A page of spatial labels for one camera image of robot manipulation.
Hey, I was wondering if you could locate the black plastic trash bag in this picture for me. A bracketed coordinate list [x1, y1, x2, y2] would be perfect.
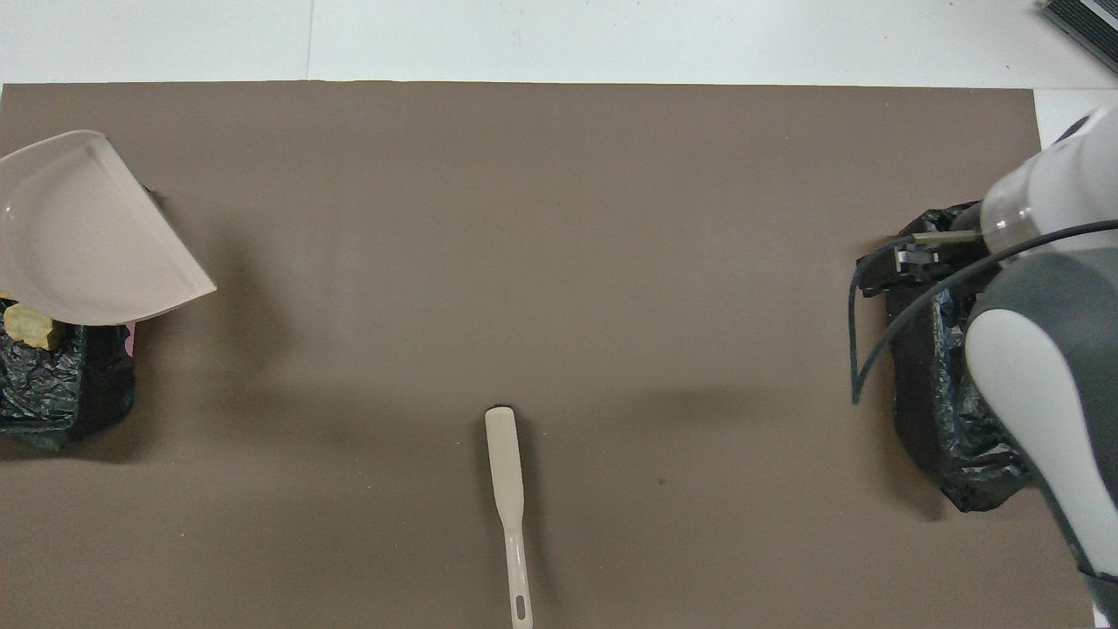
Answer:
[0, 185, 156, 452]
[885, 203, 1049, 514]

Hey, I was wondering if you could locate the brown table mat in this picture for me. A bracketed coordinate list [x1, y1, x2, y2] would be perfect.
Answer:
[0, 81, 1098, 629]

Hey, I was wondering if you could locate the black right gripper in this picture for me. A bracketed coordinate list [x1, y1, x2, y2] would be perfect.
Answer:
[865, 245, 949, 294]

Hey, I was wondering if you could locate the toy croissant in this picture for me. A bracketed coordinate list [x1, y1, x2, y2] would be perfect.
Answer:
[3, 300, 67, 351]

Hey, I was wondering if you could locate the beige hand brush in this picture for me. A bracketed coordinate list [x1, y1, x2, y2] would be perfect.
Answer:
[485, 405, 535, 629]

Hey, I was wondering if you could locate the black ribbed device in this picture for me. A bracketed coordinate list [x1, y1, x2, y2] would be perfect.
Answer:
[1037, 0, 1118, 75]

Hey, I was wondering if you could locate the beige plastic dustpan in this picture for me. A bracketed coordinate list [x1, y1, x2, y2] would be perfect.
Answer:
[0, 129, 218, 327]

